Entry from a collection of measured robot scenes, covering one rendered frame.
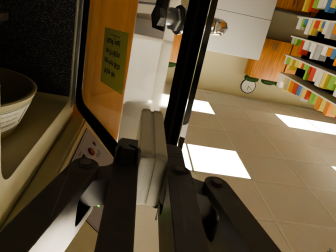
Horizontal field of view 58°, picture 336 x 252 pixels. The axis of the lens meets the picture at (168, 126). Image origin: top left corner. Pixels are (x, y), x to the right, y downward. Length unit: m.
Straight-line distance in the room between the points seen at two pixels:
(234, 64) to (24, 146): 5.82
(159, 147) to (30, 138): 0.26
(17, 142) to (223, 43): 4.99
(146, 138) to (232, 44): 5.17
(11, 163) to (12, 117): 0.06
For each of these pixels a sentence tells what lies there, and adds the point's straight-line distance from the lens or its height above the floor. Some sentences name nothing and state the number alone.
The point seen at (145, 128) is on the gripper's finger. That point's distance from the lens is 0.18.
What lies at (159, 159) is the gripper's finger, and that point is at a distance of 0.15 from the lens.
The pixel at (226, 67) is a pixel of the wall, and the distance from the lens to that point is 6.08.
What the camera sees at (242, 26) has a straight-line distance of 5.32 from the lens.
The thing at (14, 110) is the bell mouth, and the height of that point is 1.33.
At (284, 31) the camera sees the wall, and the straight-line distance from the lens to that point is 6.32.
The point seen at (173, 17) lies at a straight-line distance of 0.28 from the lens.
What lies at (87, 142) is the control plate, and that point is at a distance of 0.52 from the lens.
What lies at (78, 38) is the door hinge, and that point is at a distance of 0.53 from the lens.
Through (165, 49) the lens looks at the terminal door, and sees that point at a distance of 0.30.
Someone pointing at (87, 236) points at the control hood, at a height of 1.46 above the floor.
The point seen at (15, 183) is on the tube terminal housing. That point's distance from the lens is 0.35.
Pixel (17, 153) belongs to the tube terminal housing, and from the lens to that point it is 0.37.
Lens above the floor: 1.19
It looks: 22 degrees up
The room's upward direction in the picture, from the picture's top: 168 degrees counter-clockwise
